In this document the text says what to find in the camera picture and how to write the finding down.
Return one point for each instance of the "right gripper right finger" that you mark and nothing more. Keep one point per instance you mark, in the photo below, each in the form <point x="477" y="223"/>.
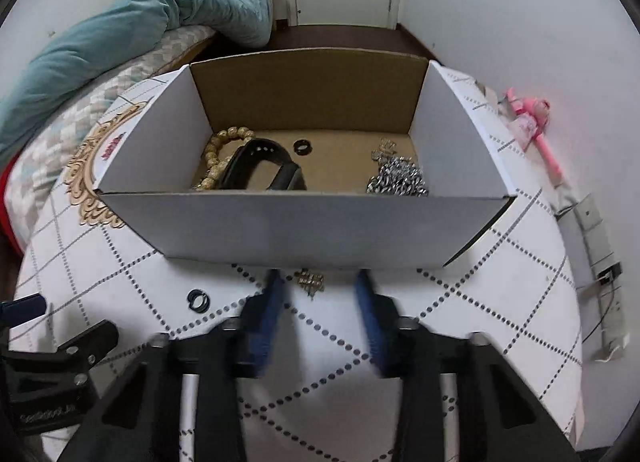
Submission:
<point x="376" y="320"/>

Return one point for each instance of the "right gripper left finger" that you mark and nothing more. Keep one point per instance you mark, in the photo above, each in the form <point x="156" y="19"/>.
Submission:
<point x="263" y="313"/>

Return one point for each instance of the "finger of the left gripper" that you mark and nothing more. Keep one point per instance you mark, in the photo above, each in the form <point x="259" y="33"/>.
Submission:
<point x="89" y="346"/>
<point x="19" y="311"/>

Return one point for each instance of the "small gold earring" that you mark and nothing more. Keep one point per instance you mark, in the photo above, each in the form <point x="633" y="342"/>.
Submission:
<point x="312" y="283"/>

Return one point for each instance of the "red cloth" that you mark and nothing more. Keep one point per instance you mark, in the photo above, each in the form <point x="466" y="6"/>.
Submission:
<point x="6" y="226"/>

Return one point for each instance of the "white dotted floral tablecloth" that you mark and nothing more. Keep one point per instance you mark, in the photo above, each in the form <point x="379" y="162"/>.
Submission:
<point x="320" y="398"/>

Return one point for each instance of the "white cardboard box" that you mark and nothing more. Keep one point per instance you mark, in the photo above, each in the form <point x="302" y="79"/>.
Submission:
<point x="316" y="158"/>

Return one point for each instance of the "pink panther plush toy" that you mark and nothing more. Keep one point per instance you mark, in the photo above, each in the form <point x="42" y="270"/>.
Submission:
<point x="531" y="119"/>

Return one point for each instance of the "teal quilted blanket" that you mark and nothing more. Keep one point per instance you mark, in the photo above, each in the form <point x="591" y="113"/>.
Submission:
<point x="128" y="29"/>

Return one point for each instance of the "grey wall power strip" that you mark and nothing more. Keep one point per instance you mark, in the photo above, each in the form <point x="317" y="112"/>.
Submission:
<point x="614" y="331"/>

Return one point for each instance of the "black plug with cable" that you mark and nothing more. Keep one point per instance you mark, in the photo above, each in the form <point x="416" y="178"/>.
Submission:
<point x="605" y="278"/>

